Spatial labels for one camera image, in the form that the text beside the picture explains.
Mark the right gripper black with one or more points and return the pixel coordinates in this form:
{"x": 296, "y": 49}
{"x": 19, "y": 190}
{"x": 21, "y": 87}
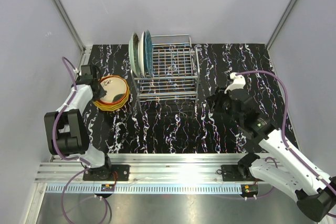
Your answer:
{"x": 214, "y": 100}

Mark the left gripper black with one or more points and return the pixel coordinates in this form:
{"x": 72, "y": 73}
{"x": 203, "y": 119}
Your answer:
{"x": 102, "y": 93}

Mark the red-orange scalloped plate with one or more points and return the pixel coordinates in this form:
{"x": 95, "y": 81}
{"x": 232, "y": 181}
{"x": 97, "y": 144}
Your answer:
{"x": 126, "y": 94}

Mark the cream plate with dark patch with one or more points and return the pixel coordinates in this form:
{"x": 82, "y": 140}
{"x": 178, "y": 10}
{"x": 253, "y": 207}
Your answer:
{"x": 115, "y": 89}

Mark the white plate teal rim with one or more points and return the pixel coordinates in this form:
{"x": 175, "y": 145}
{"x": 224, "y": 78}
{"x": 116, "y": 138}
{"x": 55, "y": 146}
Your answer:
{"x": 141, "y": 54}

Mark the light green flower plate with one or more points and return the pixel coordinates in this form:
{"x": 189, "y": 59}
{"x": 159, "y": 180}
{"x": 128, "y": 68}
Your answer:
{"x": 133, "y": 54}

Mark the dark teal plate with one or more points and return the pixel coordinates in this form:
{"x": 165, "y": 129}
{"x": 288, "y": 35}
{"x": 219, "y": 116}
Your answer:
{"x": 148, "y": 52}

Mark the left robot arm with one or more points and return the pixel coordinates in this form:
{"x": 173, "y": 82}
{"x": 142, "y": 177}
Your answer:
{"x": 66, "y": 133}

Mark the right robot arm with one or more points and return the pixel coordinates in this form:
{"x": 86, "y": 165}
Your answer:
{"x": 310, "y": 187}

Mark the yellow scalloped plate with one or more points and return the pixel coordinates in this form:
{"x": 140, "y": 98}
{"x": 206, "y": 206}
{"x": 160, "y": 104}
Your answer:
{"x": 104, "y": 107}

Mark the right controller board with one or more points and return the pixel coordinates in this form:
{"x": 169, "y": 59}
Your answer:
{"x": 250, "y": 189}

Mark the controller board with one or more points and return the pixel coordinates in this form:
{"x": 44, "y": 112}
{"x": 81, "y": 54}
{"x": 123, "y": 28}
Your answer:
{"x": 250, "y": 189}
{"x": 107, "y": 187}

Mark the left controller board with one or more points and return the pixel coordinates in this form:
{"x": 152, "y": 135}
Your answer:
{"x": 107, "y": 187}

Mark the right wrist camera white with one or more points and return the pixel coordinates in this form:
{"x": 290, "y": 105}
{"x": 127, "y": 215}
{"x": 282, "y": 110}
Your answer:
{"x": 237, "y": 82}

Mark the left aluminium frame post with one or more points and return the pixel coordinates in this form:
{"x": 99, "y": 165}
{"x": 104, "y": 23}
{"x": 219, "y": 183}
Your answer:
{"x": 69, "y": 24}

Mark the aluminium frame post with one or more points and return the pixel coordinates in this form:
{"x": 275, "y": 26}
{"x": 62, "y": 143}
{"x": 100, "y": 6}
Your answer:
{"x": 69, "y": 24}
{"x": 280, "y": 24}

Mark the metal wire dish rack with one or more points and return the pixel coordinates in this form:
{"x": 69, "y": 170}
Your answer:
{"x": 176, "y": 72}

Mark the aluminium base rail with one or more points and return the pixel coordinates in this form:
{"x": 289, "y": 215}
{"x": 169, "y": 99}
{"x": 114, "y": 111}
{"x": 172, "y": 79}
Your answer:
{"x": 149, "y": 174}

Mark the right aluminium frame post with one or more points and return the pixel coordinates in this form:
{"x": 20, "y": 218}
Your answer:
{"x": 280, "y": 24}

